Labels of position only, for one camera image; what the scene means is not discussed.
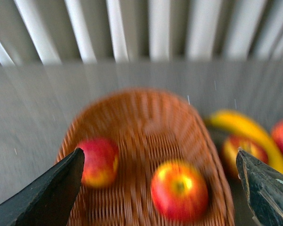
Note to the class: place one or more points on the yellow banana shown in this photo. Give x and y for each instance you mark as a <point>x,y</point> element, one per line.
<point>234,122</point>

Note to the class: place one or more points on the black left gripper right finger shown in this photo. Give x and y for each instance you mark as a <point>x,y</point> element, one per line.
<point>263,187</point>

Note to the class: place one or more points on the brown wicker basket left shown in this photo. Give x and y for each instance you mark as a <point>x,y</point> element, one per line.
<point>150,127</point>

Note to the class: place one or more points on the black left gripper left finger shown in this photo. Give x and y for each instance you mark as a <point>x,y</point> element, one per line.
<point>48,200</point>

